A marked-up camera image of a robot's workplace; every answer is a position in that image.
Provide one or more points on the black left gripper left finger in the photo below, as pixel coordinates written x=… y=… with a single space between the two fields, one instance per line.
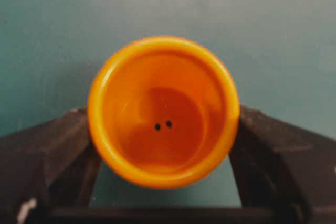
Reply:
x=53 y=164

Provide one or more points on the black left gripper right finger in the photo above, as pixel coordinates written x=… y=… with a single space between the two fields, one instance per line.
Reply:
x=284 y=167

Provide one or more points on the orange plastic cup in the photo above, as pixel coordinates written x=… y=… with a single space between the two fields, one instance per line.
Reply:
x=163 y=112

